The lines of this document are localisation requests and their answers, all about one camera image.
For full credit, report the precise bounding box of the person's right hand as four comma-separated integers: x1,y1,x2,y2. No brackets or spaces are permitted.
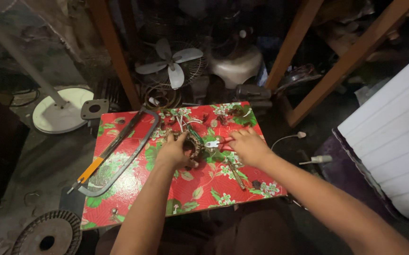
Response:
227,127,273,168

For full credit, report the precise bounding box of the person's left hand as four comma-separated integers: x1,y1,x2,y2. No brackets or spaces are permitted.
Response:
156,131,199,170

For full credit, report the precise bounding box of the red wire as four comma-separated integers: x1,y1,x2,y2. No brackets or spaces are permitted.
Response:
219,137,235,151

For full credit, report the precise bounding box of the copper wound motor stator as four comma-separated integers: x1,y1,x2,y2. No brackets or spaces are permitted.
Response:
165,128,206,168

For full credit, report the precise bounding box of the red floral work board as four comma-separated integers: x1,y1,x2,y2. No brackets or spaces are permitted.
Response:
80,101,288,231

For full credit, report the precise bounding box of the grey fan motor housing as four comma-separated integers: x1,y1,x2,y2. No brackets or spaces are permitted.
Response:
209,45,264,89

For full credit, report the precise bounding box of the white glue tube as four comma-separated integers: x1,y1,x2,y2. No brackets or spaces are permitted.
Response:
299,155,333,166

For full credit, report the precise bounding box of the white fan blade with grille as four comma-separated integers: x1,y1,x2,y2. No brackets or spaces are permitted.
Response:
135,38,208,90

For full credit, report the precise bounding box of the grey square metal flange plate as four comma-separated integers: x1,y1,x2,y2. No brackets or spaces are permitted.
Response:
80,99,110,120

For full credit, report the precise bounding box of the white corrugated panel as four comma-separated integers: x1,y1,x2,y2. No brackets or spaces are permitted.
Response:
337,44,409,221

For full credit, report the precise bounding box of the white round fan stand base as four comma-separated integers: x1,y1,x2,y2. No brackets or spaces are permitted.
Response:
32,88,95,134

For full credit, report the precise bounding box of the round finned metal rotor disc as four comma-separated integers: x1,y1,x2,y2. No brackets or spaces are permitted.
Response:
11,210,82,255

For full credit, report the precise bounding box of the clear handled screwdriver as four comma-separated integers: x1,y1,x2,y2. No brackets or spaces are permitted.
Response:
225,158,247,191

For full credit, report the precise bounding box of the green handled screwdriver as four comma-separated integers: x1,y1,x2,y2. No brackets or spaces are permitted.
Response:
186,124,205,145

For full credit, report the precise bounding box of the white cable with plug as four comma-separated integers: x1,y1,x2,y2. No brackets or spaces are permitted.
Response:
270,132,307,151

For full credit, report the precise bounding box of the coil of wire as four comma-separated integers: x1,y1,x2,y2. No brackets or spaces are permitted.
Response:
143,85,183,110

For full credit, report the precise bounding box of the wooden table frame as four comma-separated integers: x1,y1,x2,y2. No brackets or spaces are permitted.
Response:
88,0,409,128

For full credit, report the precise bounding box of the hacksaw with orange handle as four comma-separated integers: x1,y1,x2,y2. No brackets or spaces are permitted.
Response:
66,106,160,197

